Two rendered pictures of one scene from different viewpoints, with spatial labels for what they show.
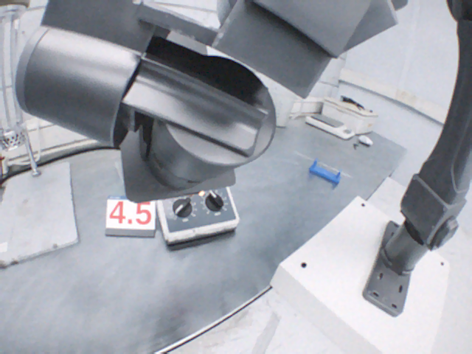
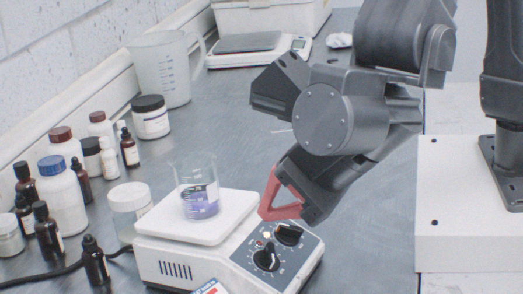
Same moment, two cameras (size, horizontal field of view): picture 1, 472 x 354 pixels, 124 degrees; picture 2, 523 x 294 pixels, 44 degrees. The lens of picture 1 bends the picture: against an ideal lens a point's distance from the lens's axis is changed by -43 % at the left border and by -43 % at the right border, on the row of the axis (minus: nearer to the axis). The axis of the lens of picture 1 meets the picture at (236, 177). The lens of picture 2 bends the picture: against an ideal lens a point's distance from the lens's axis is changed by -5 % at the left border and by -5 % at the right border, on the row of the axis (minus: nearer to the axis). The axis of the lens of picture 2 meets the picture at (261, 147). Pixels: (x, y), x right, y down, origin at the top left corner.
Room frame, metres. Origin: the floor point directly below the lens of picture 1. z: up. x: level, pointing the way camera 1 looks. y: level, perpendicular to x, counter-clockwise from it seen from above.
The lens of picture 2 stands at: (-0.31, 0.39, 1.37)
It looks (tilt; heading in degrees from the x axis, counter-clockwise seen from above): 23 degrees down; 330
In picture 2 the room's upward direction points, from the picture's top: 7 degrees counter-clockwise
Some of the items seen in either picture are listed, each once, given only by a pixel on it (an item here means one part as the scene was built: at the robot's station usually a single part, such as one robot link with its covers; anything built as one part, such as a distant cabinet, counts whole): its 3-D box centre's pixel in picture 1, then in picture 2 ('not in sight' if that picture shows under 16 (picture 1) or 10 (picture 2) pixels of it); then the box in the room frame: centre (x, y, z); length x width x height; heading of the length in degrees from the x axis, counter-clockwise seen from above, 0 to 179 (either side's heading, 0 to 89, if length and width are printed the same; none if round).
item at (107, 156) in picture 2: not in sight; (108, 157); (0.73, 0.10, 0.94); 0.03 x 0.03 x 0.07
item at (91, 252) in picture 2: not in sight; (93, 256); (0.44, 0.23, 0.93); 0.03 x 0.03 x 0.07
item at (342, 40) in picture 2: (366, 140); (341, 39); (1.02, -0.65, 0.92); 0.08 x 0.08 x 0.04; 49
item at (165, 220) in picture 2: not in sight; (198, 212); (0.36, 0.11, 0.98); 0.12 x 0.12 x 0.01; 31
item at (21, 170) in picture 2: not in sight; (27, 191); (0.68, 0.25, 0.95); 0.04 x 0.04 x 0.10
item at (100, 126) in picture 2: not in sight; (101, 135); (0.83, 0.07, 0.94); 0.05 x 0.05 x 0.09
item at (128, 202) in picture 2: not in sight; (133, 216); (0.49, 0.15, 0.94); 0.06 x 0.06 x 0.08
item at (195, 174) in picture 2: not in sight; (195, 186); (0.35, 0.11, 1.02); 0.06 x 0.05 x 0.08; 45
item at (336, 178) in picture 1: (326, 169); not in sight; (0.56, -0.26, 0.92); 0.10 x 0.03 x 0.04; 59
